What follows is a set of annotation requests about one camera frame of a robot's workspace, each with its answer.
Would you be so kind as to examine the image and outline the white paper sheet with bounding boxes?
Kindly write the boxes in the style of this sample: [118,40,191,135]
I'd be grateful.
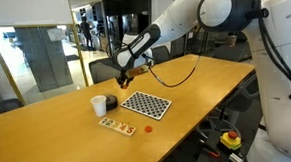
[47,27,67,43]

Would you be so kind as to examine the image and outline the person in dark clothes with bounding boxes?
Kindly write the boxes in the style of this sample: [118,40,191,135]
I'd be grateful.
[79,15,94,50]

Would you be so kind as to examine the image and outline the black floor mat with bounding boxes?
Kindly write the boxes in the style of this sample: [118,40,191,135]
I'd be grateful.
[65,53,81,62]

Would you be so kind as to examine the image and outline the black tape roll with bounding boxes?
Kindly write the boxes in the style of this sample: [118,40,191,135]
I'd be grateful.
[104,93,119,111]

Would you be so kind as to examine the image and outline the black office chair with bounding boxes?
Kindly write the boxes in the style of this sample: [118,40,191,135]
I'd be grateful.
[193,73,264,142]

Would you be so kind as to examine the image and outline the wooden number puzzle board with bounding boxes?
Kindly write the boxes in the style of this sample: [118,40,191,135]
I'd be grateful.
[97,116,137,140]

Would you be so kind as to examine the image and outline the black orange handled clamp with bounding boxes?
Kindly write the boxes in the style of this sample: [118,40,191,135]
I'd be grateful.
[199,138,222,160]

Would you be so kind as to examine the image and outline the yellow framed glass partition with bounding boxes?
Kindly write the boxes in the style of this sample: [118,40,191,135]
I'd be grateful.
[0,15,91,108]

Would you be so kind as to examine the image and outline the black white marker board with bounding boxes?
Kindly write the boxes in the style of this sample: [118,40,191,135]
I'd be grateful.
[119,89,174,123]

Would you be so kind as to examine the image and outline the white paper cup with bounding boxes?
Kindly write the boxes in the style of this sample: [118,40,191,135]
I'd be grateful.
[89,94,108,119]

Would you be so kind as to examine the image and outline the dark grey office chair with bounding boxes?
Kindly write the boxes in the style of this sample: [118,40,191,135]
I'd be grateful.
[151,45,173,65]
[0,97,25,118]
[87,55,127,85]

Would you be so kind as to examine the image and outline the small white grey box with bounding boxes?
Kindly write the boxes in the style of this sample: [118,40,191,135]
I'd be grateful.
[228,151,245,162]

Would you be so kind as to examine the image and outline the steel refrigerator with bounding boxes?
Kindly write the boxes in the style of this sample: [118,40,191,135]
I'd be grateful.
[105,14,123,57]
[121,12,140,38]

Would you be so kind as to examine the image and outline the yellow red emergency stop button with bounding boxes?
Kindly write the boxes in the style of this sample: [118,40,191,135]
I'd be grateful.
[219,129,243,151]

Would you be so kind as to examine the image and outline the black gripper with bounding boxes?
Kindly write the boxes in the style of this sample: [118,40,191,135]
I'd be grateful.
[115,70,135,91]

